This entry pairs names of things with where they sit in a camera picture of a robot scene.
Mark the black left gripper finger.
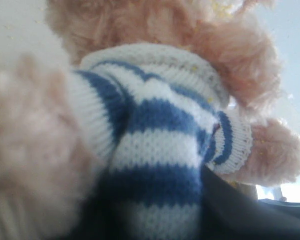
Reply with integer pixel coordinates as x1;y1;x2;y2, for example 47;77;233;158
201;166;300;240

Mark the beige teddy bear striped sweater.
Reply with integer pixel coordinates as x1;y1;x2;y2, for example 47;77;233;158
0;0;300;240

